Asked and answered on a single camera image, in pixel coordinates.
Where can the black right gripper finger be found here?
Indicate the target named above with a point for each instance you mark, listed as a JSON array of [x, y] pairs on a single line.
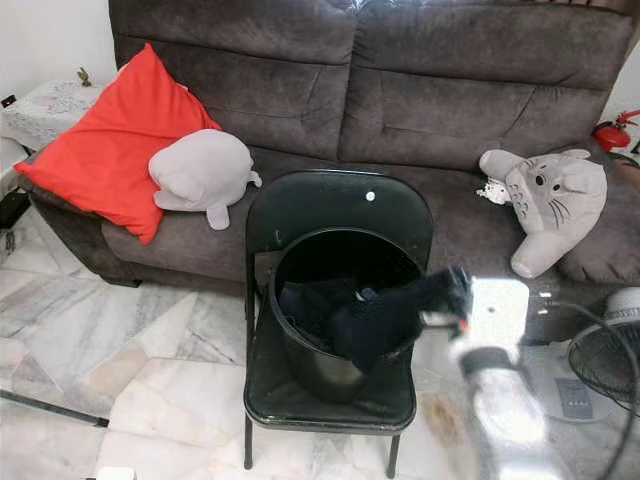
[[457, 282]]

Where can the black mesh shirt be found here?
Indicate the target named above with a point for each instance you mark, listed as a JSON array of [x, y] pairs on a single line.
[[390, 320]]

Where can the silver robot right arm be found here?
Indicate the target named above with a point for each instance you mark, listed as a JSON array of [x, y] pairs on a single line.
[[510, 420]]

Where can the small white plush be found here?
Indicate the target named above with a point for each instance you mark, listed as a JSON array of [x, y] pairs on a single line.
[[493, 190]]

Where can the grey cat plush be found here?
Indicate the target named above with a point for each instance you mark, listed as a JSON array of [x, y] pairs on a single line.
[[555, 200]]

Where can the grey floor socket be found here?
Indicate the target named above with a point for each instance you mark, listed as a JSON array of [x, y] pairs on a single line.
[[573, 398]]

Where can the black bucket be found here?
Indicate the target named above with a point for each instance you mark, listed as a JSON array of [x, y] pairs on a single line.
[[315, 375]]

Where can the dark crumpled garment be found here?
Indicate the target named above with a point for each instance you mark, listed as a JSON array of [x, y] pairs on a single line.
[[305, 305]]

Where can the black folding chair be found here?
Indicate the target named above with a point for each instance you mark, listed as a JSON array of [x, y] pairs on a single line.
[[325, 205]]

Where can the black floor fan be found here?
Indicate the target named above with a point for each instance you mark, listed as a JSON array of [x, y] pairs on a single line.
[[605, 360]]

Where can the black floor box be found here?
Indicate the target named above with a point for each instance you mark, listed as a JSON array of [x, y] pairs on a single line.
[[15, 208]]

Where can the dark grey sofa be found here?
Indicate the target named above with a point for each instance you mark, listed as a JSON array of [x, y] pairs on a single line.
[[440, 100]]

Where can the black floor rod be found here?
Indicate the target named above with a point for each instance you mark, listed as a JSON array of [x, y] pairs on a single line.
[[50, 408]]

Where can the red fire extinguisher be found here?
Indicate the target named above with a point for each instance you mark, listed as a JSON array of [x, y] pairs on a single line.
[[610, 132]]

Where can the white lace side table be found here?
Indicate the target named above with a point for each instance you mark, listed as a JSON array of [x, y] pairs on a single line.
[[50, 110]]

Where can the red cushion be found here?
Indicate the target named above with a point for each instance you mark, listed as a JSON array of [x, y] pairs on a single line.
[[110, 150]]

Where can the grey seal plush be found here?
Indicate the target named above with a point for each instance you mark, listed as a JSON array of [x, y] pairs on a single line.
[[200, 170]]

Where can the small bronze ornament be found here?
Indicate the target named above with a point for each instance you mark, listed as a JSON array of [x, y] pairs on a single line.
[[84, 78]]

